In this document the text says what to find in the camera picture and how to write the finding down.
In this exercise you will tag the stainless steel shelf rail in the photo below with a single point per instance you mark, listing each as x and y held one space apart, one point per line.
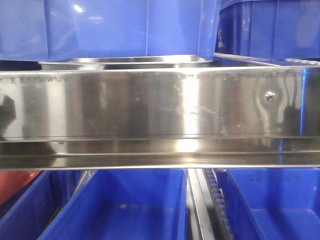
205 117

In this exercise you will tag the roller track rail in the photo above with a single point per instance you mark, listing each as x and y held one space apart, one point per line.
206 212

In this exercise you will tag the upper middle blue bin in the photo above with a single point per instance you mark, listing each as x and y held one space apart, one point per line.
131 28

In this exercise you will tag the lower middle blue bin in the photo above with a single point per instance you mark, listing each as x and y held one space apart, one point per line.
125 204

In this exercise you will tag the upper right blue bin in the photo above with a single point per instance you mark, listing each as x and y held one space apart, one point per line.
272 29

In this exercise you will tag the shelf rail bolt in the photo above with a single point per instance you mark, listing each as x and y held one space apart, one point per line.
270 96

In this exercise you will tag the lower left blue bin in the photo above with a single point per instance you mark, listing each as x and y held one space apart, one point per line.
27 213

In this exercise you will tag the silver metal tray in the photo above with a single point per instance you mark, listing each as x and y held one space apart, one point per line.
126 63

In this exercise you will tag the lower right blue bin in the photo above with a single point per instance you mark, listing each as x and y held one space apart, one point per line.
272 203

